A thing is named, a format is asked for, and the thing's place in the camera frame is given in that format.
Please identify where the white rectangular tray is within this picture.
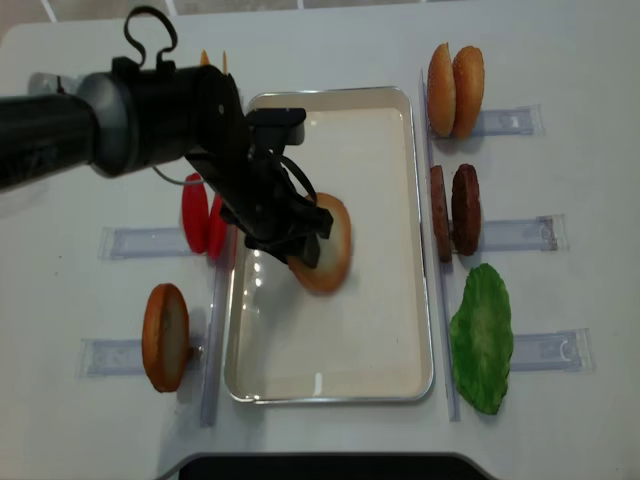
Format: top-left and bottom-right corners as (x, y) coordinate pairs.
(224, 87), (433, 404)

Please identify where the brown meat patty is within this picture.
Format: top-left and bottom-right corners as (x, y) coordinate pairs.
(451, 164), (482, 256)
(430, 165), (452, 263)

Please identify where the clear bread holder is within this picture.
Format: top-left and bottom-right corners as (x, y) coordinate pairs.
(75, 337), (205, 379)

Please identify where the sesame bun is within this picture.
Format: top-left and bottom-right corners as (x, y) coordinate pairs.
(452, 46), (485, 139)
(427, 43), (456, 137)

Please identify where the clear lettuce holder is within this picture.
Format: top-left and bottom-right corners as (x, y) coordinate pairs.
(511, 328), (595, 372)

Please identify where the clear long rail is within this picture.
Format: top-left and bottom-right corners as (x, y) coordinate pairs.
(417, 68), (462, 423)
(200, 225), (237, 428)

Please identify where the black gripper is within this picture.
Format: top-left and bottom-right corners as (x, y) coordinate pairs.
(186, 74), (333, 269)

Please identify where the green lettuce leaf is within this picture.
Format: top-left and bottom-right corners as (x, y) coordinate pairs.
(449, 263), (514, 415)

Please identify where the clear bun holder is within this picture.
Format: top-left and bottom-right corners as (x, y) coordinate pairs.
(470, 104), (545, 138)

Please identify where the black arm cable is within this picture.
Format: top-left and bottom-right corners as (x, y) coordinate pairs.
(123, 5), (179, 66)

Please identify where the clear tomato holder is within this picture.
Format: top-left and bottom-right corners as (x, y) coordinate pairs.
(97, 227), (203, 260)

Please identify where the dark robot base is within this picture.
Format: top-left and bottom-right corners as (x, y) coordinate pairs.
(162, 453), (492, 479)

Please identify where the clear long right rail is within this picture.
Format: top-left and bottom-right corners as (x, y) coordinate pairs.
(417, 68), (462, 423)

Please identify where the bun slice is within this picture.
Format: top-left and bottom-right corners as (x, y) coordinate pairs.
(141, 283), (190, 393)
(288, 193), (352, 294)

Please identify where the clear long left rail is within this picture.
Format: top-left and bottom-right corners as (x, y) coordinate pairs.
(200, 225), (237, 428)

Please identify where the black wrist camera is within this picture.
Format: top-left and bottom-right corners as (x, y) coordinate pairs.
(246, 107), (307, 149)

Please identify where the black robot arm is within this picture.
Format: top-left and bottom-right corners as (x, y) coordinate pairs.
(1, 58), (333, 267)

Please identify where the clear patty holder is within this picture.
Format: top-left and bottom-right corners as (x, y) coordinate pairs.
(477, 214), (569, 252)

